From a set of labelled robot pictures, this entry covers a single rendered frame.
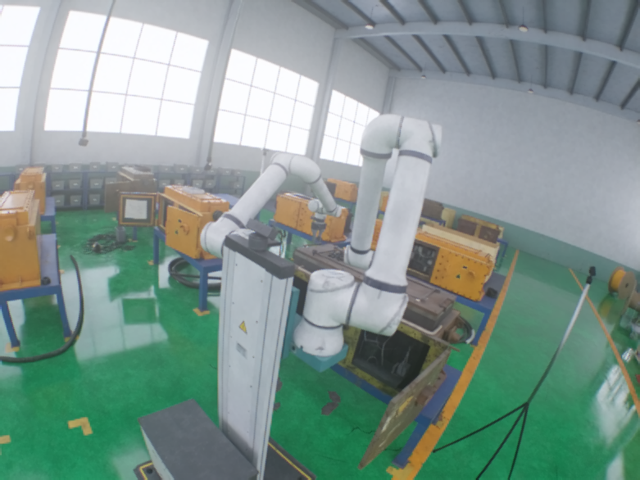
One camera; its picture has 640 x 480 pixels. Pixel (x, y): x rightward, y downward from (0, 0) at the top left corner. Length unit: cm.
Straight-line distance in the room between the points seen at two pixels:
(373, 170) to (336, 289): 43
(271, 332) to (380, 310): 38
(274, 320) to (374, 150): 66
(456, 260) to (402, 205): 367
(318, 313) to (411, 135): 66
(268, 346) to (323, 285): 30
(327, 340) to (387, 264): 34
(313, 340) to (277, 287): 23
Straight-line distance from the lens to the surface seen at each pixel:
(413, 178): 97
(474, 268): 455
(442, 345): 193
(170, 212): 424
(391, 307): 98
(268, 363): 114
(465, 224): 1049
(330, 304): 99
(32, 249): 351
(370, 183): 110
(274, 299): 100
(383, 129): 102
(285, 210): 629
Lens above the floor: 212
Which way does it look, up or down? 15 degrees down
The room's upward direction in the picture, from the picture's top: 11 degrees clockwise
